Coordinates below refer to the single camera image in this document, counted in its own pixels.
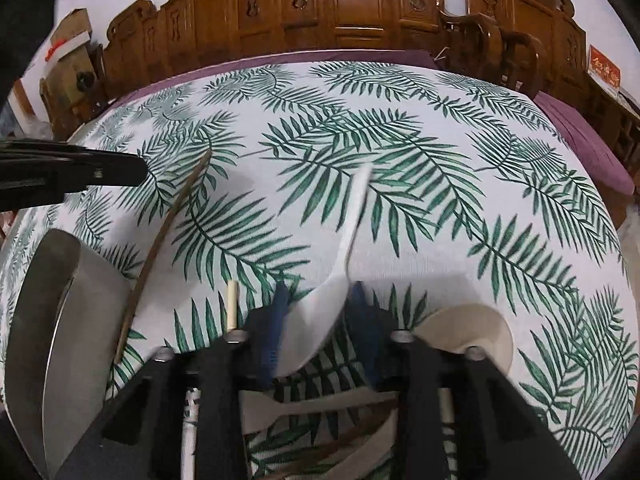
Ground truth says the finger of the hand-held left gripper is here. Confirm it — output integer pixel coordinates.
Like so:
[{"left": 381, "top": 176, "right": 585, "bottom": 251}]
[{"left": 0, "top": 141, "right": 149, "bottom": 212}]

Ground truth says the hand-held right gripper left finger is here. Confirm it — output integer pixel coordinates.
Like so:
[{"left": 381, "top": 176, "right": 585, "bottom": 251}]
[{"left": 55, "top": 281, "right": 292, "bottom": 480}]

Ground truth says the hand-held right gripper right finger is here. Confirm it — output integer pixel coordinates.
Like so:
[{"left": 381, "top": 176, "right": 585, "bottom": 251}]
[{"left": 349, "top": 281, "right": 582, "bottom": 480}]

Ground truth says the white plastic spoon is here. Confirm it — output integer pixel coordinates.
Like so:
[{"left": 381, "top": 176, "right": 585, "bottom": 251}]
[{"left": 276, "top": 164, "right": 374, "bottom": 377}]

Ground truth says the rectangular metal tray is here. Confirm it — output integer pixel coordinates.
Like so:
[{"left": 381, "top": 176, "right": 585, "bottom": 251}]
[{"left": 4, "top": 229, "right": 135, "bottom": 479}]

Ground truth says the light bamboo chopstick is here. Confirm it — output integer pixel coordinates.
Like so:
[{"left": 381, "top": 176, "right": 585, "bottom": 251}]
[{"left": 226, "top": 282, "right": 240, "bottom": 332}]

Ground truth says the stack of flat cardboard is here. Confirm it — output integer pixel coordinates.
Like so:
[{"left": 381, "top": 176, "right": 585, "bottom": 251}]
[{"left": 39, "top": 45, "right": 110, "bottom": 137}]

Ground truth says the white plastic fork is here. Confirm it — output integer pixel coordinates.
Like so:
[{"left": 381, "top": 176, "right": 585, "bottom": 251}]
[{"left": 240, "top": 389, "right": 401, "bottom": 432}]

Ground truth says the beige wooden spoon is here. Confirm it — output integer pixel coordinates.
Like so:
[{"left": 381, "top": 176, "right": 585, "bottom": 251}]
[{"left": 414, "top": 304, "right": 514, "bottom": 427}]

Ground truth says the dark brown chopstick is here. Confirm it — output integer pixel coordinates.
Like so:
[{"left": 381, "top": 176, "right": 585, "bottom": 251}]
[
  {"left": 114, "top": 149, "right": 213, "bottom": 364},
  {"left": 277, "top": 410, "right": 397, "bottom": 478}
]

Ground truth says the brown cardboard box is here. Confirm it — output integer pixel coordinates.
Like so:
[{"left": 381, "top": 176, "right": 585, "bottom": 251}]
[{"left": 47, "top": 8, "right": 94, "bottom": 62}]

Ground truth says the white patterned chopstick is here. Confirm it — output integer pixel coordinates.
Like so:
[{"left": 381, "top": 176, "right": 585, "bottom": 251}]
[{"left": 181, "top": 388, "right": 202, "bottom": 480}]

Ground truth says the leaf print tablecloth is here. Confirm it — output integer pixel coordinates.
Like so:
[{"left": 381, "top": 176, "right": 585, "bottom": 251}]
[{"left": 0, "top": 60, "right": 631, "bottom": 480}]

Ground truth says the long purple seat cushion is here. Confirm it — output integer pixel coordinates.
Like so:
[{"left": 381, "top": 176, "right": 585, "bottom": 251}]
[{"left": 107, "top": 49, "right": 442, "bottom": 111}]

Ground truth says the carved wooden sofa bench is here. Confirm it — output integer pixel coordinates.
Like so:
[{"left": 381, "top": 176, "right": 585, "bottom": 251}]
[{"left": 92, "top": 0, "right": 503, "bottom": 111}]

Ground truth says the square purple seat cushion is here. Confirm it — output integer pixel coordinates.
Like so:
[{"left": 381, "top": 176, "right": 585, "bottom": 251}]
[{"left": 532, "top": 91, "right": 636, "bottom": 197}]

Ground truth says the wooden side table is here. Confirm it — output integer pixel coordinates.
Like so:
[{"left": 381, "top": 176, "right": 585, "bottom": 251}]
[{"left": 585, "top": 76, "right": 640, "bottom": 177}]

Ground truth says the red gift box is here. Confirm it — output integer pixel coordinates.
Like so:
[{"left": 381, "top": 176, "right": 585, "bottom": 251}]
[{"left": 586, "top": 44, "right": 622, "bottom": 99}]

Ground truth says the carved wooden armchair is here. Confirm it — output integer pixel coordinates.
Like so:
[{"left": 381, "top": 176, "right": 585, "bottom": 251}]
[{"left": 462, "top": 0, "right": 590, "bottom": 103}]

